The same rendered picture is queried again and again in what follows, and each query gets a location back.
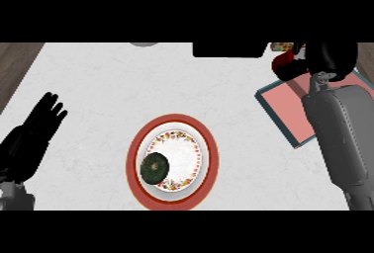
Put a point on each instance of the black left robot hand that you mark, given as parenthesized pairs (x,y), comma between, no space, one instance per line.
(28,141)

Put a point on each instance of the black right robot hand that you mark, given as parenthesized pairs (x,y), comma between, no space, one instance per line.
(331,57)

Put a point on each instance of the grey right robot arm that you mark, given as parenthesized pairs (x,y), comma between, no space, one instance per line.
(343,138)

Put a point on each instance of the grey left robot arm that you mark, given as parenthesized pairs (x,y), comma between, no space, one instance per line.
(17,197)

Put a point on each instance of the pink box with teal rim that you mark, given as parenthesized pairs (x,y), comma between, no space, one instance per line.
(286,110)

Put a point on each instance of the white floral-rimmed plate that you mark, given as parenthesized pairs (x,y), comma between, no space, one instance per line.
(182,158)

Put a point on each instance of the red round object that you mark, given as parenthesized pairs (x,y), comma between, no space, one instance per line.
(281,61)

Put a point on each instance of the small colourful packet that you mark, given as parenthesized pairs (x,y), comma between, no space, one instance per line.
(281,46)

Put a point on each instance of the black flat appliance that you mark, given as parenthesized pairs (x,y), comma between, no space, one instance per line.
(228,49)

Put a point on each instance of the red oval placemat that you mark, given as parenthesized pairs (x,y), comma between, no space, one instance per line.
(212,158)

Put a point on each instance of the grey round object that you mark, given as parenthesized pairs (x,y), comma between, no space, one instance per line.
(144,43)

